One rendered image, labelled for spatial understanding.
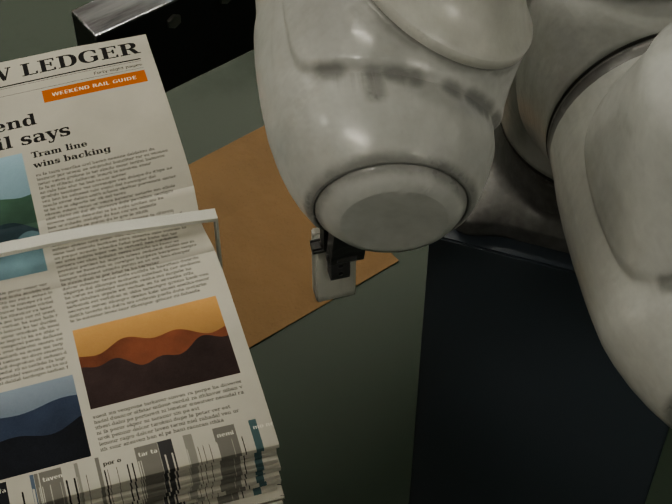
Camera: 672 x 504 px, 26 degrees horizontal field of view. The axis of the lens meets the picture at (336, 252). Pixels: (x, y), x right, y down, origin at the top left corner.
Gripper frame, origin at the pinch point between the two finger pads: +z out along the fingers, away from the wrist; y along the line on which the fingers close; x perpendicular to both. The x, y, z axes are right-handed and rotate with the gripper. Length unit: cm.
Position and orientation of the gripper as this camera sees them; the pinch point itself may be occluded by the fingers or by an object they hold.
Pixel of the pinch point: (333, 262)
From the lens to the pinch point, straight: 106.7
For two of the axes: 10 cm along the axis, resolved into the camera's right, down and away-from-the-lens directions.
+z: 0.0, 6.4, 7.7
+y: 2.5, 7.5, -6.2
